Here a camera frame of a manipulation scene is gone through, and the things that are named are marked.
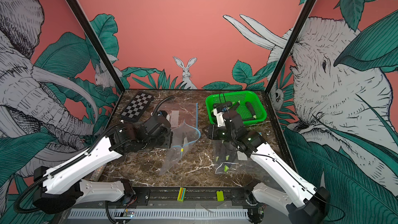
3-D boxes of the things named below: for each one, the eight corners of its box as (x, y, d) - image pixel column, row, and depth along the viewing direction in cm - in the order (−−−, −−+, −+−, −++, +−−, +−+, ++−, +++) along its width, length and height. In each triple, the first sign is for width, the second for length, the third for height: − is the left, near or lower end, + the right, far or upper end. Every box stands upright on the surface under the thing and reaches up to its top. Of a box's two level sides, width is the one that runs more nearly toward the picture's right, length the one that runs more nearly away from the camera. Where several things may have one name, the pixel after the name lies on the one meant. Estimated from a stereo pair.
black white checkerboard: (122, 118, 106) (119, 115, 103) (139, 95, 120) (137, 91, 117) (137, 122, 104) (135, 118, 101) (153, 98, 118) (151, 94, 115)
